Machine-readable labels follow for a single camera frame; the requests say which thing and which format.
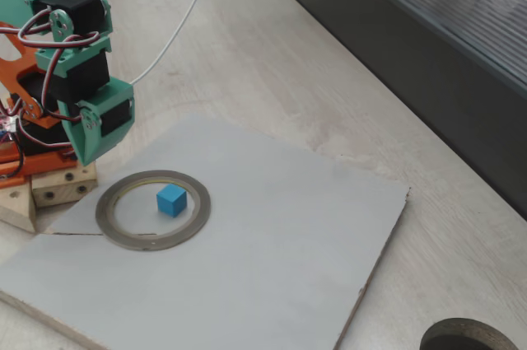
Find blue cube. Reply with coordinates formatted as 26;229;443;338
156;183;188;218

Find light wooden base block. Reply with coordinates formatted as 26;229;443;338
30;151;99;208

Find red controller circuit board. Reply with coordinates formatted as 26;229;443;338
0;113;20;147

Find long wooden base plank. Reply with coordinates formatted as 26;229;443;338
0;180;38;234

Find grey painted square board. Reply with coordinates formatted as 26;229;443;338
0;114;412;350

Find frosted desk partition panel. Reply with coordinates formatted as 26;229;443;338
249;0;527;222

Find grey tape ring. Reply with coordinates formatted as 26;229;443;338
95;169;212;252

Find orange controller board mount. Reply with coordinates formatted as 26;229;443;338
0;151;26;189

